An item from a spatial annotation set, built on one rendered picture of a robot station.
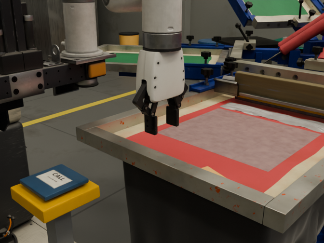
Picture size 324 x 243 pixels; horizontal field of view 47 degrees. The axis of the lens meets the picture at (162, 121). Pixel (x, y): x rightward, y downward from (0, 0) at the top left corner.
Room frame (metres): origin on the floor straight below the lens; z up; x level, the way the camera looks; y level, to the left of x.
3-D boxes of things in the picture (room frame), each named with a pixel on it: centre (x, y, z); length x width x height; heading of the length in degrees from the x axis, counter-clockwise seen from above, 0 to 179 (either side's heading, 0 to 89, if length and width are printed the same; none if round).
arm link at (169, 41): (0.73, 0.00, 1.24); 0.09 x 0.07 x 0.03; 137
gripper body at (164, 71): (0.72, 0.00, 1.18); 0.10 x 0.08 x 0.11; 137
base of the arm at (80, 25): (1.17, 0.26, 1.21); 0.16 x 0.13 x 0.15; 50
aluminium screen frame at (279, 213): (1.00, -0.26, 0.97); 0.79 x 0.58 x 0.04; 137
